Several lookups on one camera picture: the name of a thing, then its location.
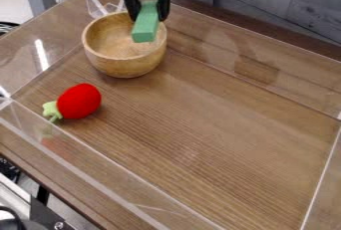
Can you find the brown wooden bowl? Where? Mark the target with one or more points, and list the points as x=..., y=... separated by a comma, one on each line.
x=113, y=52

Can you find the red plush strawberry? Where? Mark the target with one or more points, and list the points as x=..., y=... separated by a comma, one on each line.
x=78, y=102

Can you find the clear acrylic tray walls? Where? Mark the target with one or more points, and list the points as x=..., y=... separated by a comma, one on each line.
x=213, y=144

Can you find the black metal bracket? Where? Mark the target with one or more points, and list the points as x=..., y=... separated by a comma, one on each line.
x=45, y=216

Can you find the green rectangular stick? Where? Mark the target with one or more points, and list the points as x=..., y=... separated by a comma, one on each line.
x=148, y=23

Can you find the black table leg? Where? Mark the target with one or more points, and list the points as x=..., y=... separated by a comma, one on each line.
x=43, y=195

